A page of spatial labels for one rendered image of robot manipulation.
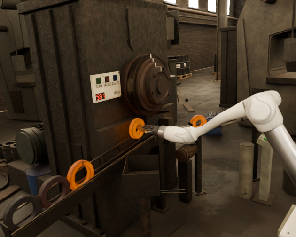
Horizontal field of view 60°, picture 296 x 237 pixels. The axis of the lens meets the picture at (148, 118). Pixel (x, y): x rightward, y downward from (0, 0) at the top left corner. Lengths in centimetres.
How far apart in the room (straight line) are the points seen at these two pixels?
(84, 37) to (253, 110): 107
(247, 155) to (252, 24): 254
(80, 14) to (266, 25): 317
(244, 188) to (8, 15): 532
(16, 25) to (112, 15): 423
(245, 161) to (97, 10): 172
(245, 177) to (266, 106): 132
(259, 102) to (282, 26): 303
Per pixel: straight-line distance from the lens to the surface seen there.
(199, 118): 236
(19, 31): 594
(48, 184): 147
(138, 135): 188
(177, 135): 164
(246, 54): 449
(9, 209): 141
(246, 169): 248
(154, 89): 186
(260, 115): 129
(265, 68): 436
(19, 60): 582
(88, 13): 175
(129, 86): 181
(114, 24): 190
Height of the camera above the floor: 137
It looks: 15 degrees down
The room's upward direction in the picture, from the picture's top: 3 degrees counter-clockwise
